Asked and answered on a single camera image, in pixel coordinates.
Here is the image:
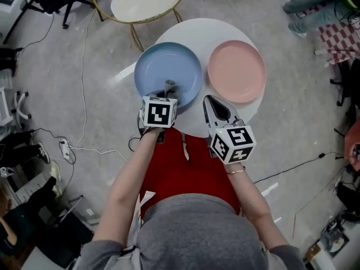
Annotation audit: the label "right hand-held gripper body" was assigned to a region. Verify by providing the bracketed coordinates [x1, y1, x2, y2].
[208, 117, 258, 165]

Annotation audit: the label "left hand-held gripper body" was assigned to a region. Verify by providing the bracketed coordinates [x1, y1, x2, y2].
[137, 94, 179, 145]

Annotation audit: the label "grey cloth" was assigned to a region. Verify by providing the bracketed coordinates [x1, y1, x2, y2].
[163, 79, 184, 101]

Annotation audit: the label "big blue plate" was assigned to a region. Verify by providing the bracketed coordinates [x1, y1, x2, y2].
[133, 41, 204, 115]

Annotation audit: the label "person's left forearm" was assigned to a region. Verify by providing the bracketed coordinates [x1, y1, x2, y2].
[91, 127, 159, 245]

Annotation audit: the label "person's right forearm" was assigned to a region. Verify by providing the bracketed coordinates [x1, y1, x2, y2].
[227, 161, 291, 250]

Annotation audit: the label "pink plate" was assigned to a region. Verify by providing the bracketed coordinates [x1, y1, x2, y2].
[207, 39, 267, 104]

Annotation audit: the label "pink white checkered cloth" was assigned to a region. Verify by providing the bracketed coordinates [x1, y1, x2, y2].
[317, 5, 360, 66]

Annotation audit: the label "person's red trousers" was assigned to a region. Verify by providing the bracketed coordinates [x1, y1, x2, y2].
[139, 128, 242, 222]

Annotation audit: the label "round white table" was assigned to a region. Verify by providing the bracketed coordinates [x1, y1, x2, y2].
[152, 17, 267, 139]

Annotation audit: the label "person's grey shirt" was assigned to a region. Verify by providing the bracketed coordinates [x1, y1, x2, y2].
[75, 193, 308, 270]

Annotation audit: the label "white power strip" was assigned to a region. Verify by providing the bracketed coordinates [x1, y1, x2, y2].
[58, 140, 71, 160]

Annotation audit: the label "salmon pink fabric item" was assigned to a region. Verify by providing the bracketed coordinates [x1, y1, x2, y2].
[344, 116, 360, 172]

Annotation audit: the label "white office chair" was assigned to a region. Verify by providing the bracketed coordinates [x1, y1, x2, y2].
[0, 87, 30, 129]

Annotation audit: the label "rose gold bracelet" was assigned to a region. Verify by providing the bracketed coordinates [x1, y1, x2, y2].
[226, 165, 246, 176]

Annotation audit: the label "black cable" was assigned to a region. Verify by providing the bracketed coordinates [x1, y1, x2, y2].
[252, 151, 346, 186]

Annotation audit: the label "white cable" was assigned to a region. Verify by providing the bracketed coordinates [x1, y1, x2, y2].
[68, 9, 129, 162]

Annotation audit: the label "gold wire chair white cushion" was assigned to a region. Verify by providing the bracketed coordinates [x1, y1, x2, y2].
[91, 0, 189, 53]

